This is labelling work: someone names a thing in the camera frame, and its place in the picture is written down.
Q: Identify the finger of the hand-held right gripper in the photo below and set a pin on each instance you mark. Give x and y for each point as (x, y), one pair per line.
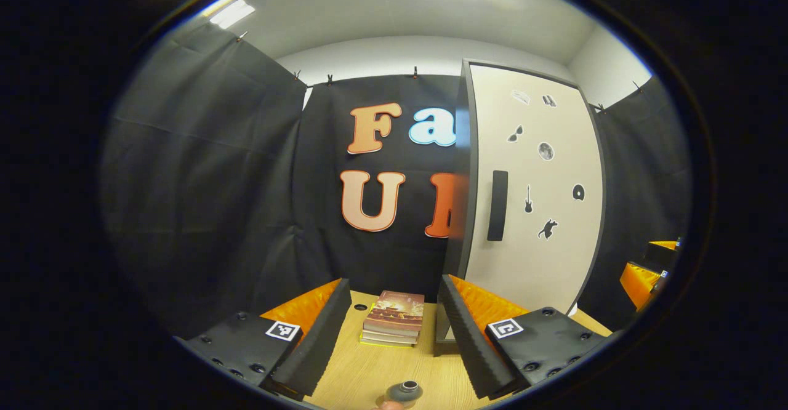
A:
(662, 253)
(640, 281)

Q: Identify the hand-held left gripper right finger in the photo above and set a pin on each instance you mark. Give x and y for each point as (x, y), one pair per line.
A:
(468, 342)

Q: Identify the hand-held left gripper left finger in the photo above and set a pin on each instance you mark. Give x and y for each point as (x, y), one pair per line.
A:
(320, 342)

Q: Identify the silver bottle with colourful label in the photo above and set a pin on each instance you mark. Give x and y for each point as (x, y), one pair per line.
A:
(406, 390)

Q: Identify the grey cabinet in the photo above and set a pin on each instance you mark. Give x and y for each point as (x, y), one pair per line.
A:
(466, 127)

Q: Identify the stack of books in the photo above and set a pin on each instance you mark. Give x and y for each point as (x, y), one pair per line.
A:
(397, 311)

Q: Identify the black backdrop cloth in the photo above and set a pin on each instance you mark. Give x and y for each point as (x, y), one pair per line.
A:
(215, 182)

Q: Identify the ceiling light panel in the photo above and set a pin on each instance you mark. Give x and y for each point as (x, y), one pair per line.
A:
(232, 13)

